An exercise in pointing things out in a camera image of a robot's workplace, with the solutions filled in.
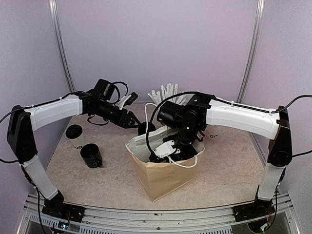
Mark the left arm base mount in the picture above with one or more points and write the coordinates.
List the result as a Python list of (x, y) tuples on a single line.
[(64, 211)]

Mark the stack of black lids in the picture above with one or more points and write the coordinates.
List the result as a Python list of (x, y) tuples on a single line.
[(145, 126)]

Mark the right aluminium post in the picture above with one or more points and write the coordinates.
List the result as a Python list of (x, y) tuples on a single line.
[(252, 50)]

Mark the left aluminium post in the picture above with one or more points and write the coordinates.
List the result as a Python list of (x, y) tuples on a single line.
[(61, 49)]

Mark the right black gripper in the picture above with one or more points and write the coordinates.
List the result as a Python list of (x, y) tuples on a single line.
[(192, 152)]

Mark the bundle of wrapped white straws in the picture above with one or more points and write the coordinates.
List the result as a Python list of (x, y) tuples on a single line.
[(167, 91)]

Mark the stack of white paper cups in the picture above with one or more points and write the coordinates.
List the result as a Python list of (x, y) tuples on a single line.
[(212, 132)]

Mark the brown paper bag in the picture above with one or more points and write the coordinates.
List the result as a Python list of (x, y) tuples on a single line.
[(160, 179)]

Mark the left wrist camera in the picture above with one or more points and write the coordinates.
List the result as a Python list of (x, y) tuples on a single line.
[(127, 100)]

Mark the aluminium front rail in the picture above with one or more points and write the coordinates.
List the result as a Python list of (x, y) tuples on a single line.
[(183, 211)]

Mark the white paper cup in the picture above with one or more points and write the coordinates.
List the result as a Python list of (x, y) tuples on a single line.
[(78, 142)]

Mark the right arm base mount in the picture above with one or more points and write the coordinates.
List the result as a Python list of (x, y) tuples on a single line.
[(255, 209)]

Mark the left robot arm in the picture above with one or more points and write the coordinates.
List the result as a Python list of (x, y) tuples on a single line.
[(28, 126)]

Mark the aluminium post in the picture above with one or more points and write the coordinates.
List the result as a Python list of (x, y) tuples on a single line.
[(252, 50), (61, 49)]

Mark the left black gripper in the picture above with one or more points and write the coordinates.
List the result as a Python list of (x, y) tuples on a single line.
[(128, 116)]

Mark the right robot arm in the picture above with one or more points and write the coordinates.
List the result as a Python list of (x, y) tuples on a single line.
[(204, 109)]

